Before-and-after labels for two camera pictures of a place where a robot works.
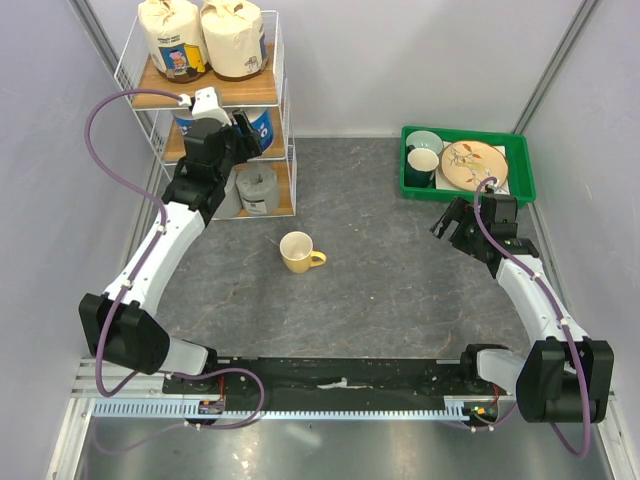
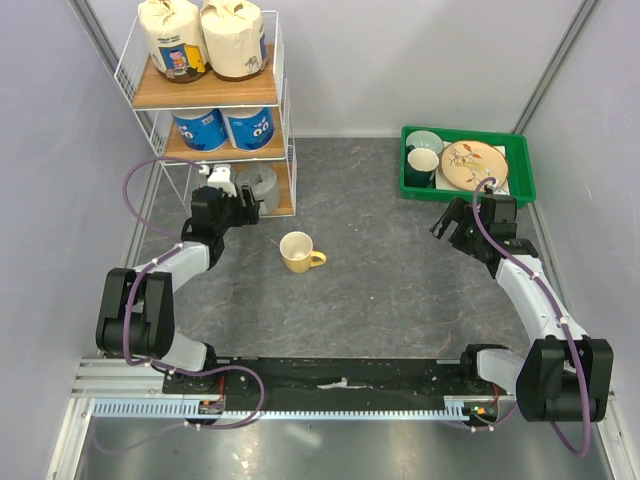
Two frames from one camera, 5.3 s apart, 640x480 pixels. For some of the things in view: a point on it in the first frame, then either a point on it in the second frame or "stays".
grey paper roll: (259, 190) stays
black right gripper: (462, 211) stays
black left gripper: (248, 145) to (247, 215)
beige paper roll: (235, 38) stays
